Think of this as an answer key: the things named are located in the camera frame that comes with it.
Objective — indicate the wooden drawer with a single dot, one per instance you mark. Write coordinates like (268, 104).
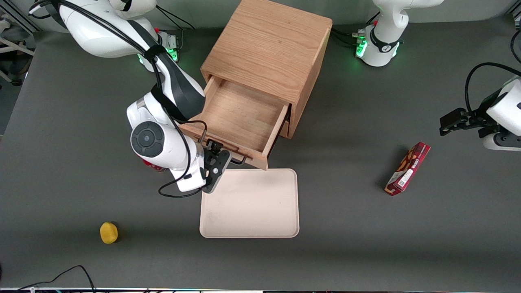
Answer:
(286, 131)
(240, 118)

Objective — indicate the aluminium profile rail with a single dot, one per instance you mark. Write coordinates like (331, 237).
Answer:
(516, 15)
(16, 20)

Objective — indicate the beige plastic tray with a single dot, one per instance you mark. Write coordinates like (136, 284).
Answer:
(252, 207)

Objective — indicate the white metal frame stand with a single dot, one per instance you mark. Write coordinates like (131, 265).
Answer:
(12, 48)

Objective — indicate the wooden drawer cabinet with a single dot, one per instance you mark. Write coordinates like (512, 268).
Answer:
(272, 44)

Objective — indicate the yellow lemon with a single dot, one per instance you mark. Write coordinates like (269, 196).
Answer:
(108, 232)

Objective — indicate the red soda bottle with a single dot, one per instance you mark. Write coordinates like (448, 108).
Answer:
(159, 168)

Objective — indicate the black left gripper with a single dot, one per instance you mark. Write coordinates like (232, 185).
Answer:
(477, 118)

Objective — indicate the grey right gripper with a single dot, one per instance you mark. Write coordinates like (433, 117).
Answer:
(212, 147)

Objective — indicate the red snack box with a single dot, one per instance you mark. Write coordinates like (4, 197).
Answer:
(407, 169)

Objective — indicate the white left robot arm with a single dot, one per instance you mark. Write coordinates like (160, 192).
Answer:
(382, 40)

